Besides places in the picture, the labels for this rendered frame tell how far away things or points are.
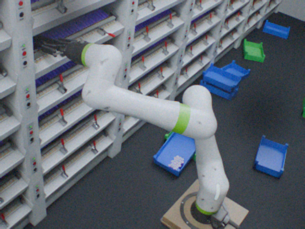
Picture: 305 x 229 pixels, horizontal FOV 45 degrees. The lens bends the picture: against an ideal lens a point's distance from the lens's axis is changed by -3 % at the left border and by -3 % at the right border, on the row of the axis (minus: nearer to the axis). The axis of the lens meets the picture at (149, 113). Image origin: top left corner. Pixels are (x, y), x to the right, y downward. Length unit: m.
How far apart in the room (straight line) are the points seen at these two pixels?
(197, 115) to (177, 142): 1.21
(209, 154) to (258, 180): 0.94
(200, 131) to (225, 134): 1.48
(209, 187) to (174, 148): 0.92
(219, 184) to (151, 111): 0.54
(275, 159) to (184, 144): 0.70
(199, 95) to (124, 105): 0.35
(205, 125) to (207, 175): 0.39
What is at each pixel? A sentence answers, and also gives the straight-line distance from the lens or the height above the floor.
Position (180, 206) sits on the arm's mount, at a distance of 1.93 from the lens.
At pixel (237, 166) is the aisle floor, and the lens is 2.71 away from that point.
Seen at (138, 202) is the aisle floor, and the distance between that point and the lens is 2.34.
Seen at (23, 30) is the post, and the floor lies 1.18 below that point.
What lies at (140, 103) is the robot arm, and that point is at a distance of 1.39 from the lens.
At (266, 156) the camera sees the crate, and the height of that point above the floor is 0.00.
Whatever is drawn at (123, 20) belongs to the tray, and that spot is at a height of 1.00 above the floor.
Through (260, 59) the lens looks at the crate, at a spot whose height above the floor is 0.03.
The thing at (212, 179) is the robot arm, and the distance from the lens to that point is 1.76.
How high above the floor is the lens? 1.85
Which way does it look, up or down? 39 degrees down
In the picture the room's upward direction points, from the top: 10 degrees clockwise
